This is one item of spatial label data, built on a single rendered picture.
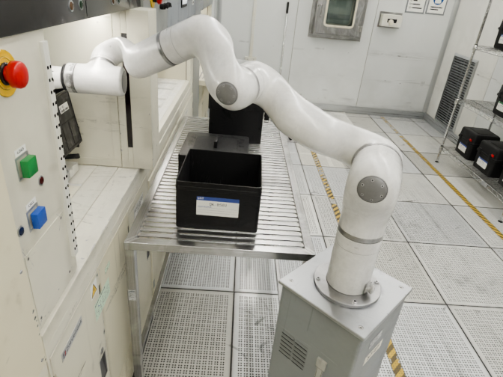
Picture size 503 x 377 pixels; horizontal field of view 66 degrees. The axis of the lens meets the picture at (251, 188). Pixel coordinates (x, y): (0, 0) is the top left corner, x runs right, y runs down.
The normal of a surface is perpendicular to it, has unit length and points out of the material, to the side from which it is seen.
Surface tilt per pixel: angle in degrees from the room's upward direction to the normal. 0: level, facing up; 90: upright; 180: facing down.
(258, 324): 0
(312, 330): 90
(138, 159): 90
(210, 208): 90
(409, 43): 90
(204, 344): 0
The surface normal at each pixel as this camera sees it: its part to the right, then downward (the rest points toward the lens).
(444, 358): 0.09, -0.88
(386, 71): 0.01, 0.47
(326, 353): -0.69, 0.28
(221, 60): -0.42, -0.40
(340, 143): 0.52, 0.59
